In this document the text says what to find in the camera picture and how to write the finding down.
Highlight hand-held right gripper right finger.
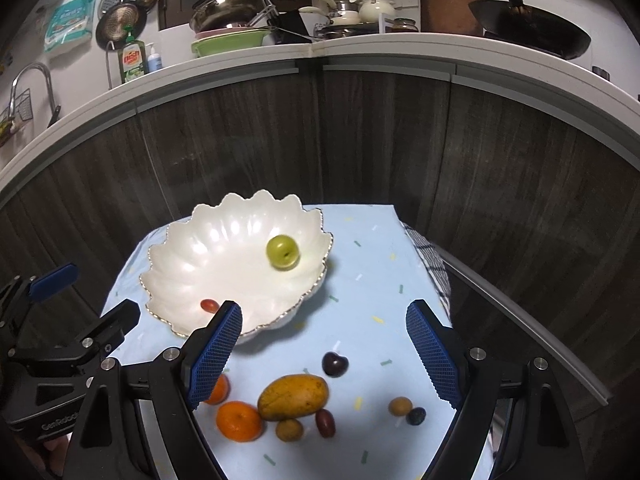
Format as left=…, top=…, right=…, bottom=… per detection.
left=405, top=300, right=583, bottom=480

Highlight dark wood kitchen cabinet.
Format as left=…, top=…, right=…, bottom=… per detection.
left=0, top=55, right=640, bottom=411

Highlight small green apple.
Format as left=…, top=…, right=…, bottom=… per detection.
left=265, top=234, right=301, bottom=271

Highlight green dish soap bottle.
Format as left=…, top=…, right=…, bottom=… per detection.
left=117, top=26, right=147, bottom=85

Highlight large orange mandarin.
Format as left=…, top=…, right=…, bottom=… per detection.
left=216, top=401, right=264, bottom=443

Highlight green plastic basin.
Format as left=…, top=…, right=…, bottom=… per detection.
left=190, top=28, right=272, bottom=58

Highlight white scalloped bowl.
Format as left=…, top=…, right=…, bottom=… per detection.
left=138, top=189, right=335, bottom=345

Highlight cream pot with lid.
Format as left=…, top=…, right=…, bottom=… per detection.
left=359, top=0, right=398, bottom=24

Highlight brown kiwi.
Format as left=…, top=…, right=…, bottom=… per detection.
left=257, top=374, right=331, bottom=422

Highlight red grape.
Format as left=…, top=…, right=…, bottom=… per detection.
left=315, top=408, right=337, bottom=437

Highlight teal wet wipes packet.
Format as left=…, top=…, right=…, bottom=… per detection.
left=44, top=0, right=97, bottom=55

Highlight pink plate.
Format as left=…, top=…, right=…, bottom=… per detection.
left=195, top=26, right=261, bottom=41

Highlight wire sink rack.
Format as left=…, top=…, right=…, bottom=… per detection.
left=0, top=89, right=32, bottom=148

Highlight light blue speckled tablecloth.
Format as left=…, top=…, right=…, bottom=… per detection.
left=97, top=203, right=496, bottom=480

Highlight dark red cherry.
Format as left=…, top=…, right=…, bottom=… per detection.
left=321, top=351, right=351, bottom=378

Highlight black white checked cloth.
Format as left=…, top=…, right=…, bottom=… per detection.
left=401, top=220, right=453, bottom=321

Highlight metal tongs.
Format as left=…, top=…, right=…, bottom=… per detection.
left=247, top=2, right=281, bottom=28

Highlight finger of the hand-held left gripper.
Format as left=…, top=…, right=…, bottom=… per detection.
left=0, top=263, right=79, bottom=321
left=65, top=299, right=142, bottom=361

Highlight steel kitchen faucet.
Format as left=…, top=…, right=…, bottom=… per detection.
left=10, top=62, right=62, bottom=128

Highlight small orange mandarin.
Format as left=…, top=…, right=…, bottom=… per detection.
left=202, top=372, right=231, bottom=406

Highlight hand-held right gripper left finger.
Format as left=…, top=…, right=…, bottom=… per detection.
left=67, top=300, right=244, bottom=480

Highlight cream saucepan with handle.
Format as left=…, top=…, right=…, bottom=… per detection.
left=299, top=6, right=361, bottom=27

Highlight black wok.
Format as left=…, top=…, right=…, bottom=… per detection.
left=468, top=0, right=592, bottom=61

